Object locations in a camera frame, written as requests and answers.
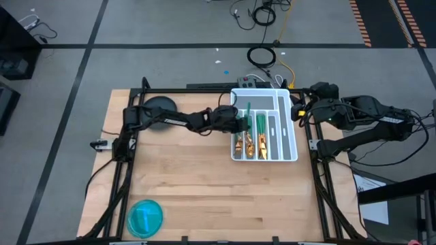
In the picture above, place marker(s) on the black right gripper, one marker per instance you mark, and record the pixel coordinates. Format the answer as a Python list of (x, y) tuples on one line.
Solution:
[(327, 105)]

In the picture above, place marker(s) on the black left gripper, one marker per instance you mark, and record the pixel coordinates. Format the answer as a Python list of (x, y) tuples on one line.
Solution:
[(223, 119)]

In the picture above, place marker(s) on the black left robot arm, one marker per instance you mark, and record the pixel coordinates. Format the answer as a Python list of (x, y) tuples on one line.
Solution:
[(175, 120)]

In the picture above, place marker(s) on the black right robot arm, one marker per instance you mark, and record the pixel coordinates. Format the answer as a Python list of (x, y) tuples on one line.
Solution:
[(388, 126)]

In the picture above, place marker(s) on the white plastic cutlery tray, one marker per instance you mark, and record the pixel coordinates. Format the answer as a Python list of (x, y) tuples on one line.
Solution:
[(289, 102)]

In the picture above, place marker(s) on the black round plate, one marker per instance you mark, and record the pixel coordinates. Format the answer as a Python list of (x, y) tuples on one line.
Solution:
[(160, 101)]

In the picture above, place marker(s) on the black metal stand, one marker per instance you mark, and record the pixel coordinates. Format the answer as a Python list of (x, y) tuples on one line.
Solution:
[(395, 188)]

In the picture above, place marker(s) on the white paper sheet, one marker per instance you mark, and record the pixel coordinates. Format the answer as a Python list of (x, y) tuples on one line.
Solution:
[(374, 211)]

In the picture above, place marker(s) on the teal translucent round plate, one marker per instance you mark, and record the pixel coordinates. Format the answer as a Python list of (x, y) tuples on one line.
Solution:
[(144, 218)]

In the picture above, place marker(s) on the red object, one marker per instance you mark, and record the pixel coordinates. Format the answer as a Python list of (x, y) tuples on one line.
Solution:
[(414, 242)]

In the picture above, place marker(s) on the black box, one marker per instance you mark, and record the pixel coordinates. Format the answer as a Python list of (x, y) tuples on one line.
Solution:
[(7, 109)]

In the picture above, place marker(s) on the black desk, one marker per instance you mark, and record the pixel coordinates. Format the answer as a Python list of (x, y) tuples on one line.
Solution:
[(17, 51)]

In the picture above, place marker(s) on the grey power switch box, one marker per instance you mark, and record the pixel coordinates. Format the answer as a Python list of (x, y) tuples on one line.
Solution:
[(247, 81)]

